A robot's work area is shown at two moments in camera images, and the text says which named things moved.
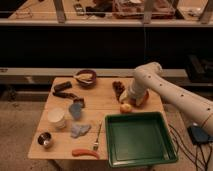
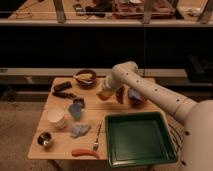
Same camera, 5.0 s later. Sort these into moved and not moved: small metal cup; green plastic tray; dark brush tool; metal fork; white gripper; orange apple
Moved: white gripper; orange apple
Not moved: dark brush tool; small metal cup; green plastic tray; metal fork
